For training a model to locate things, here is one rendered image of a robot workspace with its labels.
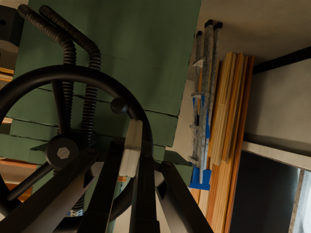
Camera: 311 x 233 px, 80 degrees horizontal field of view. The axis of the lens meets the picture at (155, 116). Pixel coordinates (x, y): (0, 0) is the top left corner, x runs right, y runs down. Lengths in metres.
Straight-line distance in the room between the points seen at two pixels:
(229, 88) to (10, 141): 1.65
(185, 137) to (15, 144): 2.76
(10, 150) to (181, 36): 0.54
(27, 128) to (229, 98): 1.61
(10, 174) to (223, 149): 2.89
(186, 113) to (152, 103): 2.62
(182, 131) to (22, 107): 2.73
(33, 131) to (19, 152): 0.06
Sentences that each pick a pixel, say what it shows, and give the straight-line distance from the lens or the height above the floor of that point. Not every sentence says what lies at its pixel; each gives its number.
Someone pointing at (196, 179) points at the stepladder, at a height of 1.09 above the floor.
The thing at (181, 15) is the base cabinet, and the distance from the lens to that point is 0.59.
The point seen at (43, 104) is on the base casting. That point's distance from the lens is 0.56.
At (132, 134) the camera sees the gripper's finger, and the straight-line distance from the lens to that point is 0.19.
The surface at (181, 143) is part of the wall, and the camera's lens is 3.14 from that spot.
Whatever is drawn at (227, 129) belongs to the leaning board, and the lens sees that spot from 1.82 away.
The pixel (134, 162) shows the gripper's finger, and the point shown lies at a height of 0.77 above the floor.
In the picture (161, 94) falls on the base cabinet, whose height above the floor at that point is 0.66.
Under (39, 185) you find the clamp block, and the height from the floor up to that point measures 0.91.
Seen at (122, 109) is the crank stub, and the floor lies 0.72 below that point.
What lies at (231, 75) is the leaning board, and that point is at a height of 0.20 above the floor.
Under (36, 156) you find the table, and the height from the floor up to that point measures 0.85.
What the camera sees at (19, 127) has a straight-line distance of 0.58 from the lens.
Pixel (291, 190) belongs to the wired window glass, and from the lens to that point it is 1.76.
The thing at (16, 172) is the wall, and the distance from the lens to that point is 3.42.
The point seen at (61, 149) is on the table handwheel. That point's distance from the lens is 0.33.
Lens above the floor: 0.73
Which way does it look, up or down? 1 degrees down
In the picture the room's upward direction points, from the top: 169 degrees counter-clockwise
